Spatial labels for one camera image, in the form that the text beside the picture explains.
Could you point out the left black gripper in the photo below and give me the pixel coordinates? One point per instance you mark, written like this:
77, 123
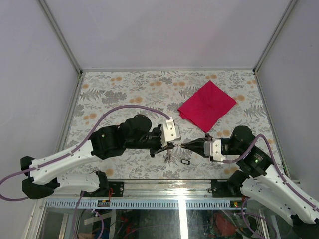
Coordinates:
159, 148

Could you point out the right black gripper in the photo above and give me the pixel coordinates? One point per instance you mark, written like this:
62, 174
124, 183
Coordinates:
197, 145

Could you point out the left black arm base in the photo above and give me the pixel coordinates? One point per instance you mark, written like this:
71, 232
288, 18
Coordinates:
114, 187

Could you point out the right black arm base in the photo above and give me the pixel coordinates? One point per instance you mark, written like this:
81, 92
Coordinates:
219, 189

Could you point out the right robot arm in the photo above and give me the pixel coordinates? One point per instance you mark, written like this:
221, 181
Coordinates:
260, 179

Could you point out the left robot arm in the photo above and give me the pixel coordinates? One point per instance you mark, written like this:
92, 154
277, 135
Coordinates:
52, 174

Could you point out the black tag key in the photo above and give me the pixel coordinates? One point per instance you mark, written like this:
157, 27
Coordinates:
185, 162

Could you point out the folded magenta cloth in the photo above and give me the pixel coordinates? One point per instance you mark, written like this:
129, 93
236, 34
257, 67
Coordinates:
206, 106

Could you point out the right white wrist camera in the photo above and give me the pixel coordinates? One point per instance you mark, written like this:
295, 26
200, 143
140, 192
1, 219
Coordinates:
213, 149

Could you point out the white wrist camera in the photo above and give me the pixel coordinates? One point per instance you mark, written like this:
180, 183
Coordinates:
169, 132
213, 149

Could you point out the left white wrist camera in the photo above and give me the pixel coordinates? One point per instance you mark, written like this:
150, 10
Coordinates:
169, 132

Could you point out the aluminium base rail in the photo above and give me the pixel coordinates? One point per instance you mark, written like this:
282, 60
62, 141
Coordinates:
148, 194

